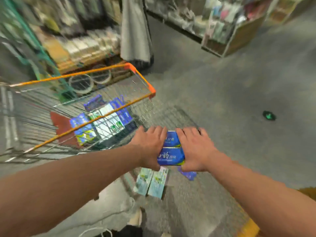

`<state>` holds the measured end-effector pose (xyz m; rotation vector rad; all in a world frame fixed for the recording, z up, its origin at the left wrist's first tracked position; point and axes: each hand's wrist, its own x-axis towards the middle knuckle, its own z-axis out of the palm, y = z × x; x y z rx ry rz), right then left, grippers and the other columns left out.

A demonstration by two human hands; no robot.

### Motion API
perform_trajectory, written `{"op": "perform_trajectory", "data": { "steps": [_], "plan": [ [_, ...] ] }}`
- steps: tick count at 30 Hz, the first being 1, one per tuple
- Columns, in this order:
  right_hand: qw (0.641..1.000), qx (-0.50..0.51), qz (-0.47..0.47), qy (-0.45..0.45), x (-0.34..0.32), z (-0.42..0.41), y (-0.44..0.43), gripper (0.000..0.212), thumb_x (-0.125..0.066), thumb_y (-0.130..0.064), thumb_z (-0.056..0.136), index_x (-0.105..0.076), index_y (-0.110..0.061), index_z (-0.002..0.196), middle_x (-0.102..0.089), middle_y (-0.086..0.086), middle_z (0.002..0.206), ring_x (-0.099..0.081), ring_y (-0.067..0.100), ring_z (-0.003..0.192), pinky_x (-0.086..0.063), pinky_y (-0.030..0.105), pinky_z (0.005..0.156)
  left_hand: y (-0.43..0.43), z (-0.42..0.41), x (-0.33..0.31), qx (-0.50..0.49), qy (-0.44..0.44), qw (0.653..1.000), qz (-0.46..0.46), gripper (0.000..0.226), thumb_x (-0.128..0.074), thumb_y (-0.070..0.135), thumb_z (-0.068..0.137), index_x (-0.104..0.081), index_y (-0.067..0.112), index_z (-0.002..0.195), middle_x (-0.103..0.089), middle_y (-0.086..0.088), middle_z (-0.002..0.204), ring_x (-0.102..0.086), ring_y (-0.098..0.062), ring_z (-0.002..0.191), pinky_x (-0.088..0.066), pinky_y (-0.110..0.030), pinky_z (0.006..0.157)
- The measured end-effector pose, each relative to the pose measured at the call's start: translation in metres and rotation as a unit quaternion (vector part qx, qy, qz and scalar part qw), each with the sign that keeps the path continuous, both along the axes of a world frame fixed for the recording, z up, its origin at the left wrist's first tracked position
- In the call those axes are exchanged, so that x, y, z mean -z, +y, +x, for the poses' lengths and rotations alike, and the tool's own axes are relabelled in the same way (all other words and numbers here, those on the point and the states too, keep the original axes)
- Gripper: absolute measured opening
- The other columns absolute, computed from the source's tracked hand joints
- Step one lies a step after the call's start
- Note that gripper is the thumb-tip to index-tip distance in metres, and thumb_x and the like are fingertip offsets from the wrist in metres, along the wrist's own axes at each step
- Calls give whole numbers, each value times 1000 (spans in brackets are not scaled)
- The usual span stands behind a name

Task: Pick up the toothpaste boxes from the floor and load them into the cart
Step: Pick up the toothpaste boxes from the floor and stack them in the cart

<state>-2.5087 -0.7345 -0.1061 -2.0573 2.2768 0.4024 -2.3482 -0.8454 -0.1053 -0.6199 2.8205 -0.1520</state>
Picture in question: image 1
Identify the person's right hand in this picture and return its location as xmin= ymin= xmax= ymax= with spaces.
xmin=175 ymin=127 xmax=219 ymax=173

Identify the person's left hand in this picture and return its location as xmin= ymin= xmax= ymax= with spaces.
xmin=128 ymin=125 xmax=169 ymax=172

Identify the blue drink carton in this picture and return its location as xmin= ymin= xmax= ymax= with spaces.
xmin=158 ymin=146 xmax=186 ymax=167
xmin=163 ymin=131 xmax=182 ymax=148

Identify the person's left forearm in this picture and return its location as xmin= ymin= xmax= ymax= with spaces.
xmin=0 ymin=144 xmax=144 ymax=237

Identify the person's right forearm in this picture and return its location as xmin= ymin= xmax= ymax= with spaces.
xmin=207 ymin=151 xmax=316 ymax=237

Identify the blue carton pack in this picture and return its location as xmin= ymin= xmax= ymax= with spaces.
xmin=177 ymin=166 xmax=197 ymax=181

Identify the pale green drink carton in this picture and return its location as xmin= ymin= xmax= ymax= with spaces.
xmin=148 ymin=166 xmax=169 ymax=199
xmin=134 ymin=167 xmax=154 ymax=196

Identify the blue boxed pack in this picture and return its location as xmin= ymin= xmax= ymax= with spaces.
xmin=70 ymin=113 xmax=97 ymax=146
xmin=110 ymin=96 xmax=134 ymax=126

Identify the white green carton pack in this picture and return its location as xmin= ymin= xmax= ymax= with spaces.
xmin=88 ymin=104 xmax=125 ymax=141

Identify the person's white shoe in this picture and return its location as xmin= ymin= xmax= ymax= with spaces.
xmin=128 ymin=207 xmax=143 ymax=227

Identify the dark blue packet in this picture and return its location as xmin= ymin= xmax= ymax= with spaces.
xmin=83 ymin=94 xmax=106 ymax=112

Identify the white tape roll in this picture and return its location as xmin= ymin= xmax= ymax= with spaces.
xmin=90 ymin=66 xmax=112 ymax=85
xmin=68 ymin=74 xmax=94 ymax=94

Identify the small green floor object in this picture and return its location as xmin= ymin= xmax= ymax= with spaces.
xmin=262 ymin=110 xmax=277 ymax=121

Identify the red cart seat flap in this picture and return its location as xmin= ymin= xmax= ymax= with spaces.
xmin=50 ymin=111 xmax=82 ymax=148

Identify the grey hanging cloth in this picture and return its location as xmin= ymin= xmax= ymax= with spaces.
xmin=120 ymin=0 xmax=154 ymax=70

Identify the shelf of packaged goods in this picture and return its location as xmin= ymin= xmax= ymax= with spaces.
xmin=15 ymin=0 xmax=124 ymax=74

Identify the wooden display shelf with goods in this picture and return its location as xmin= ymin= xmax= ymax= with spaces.
xmin=145 ymin=0 xmax=274 ymax=58

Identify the wooden shelf unit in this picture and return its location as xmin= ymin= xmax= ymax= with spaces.
xmin=265 ymin=0 xmax=316 ymax=25

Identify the white cable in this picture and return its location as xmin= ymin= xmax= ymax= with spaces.
xmin=79 ymin=226 xmax=113 ymax=237

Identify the wire shopping cart orange rim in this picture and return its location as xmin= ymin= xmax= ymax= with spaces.
xmin=0 ymin=63 xmax=199 ymax=164

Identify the green metal shelf frame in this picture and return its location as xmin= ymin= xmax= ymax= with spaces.
xmin=0 ymin=0 xmax=77 ymax=104

